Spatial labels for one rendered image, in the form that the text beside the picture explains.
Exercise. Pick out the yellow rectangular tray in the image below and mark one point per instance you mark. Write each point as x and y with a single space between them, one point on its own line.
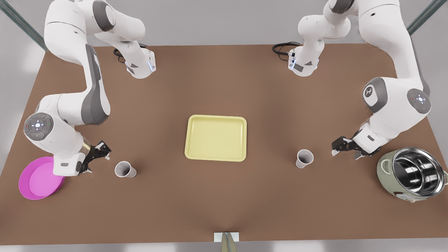
216 138

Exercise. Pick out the silver frame post with foot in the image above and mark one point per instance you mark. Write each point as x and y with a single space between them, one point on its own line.
227 241

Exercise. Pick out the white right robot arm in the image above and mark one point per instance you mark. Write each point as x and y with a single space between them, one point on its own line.
71 105

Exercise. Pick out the green pot with steel inside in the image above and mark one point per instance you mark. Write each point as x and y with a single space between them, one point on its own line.
413 175

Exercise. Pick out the white IKEA cup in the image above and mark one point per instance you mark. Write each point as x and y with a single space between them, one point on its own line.
125 169
303 158

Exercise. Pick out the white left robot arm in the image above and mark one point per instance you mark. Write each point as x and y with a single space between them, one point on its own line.
392 105

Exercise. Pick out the pink round plate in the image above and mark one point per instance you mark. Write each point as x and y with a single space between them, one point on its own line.
40 179

